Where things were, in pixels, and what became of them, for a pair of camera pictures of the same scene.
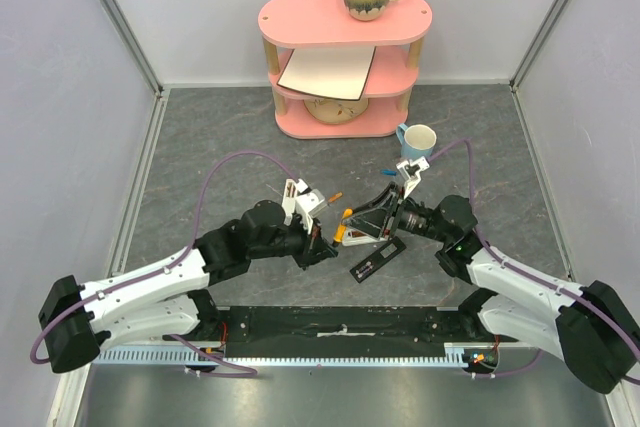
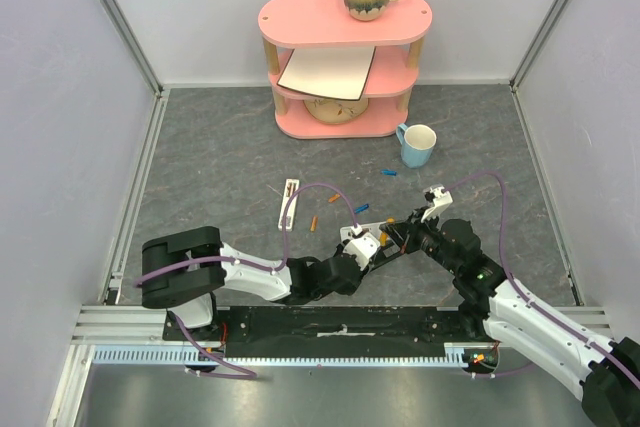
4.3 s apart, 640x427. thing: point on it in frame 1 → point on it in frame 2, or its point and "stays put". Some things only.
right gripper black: (393, 214) → (414, 226)
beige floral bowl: (335, 111) stays put
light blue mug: (416, 141) stays put
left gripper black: (315, 248) → (352, 287)
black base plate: (330, 332) stays put
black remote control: (377, 259) stays put
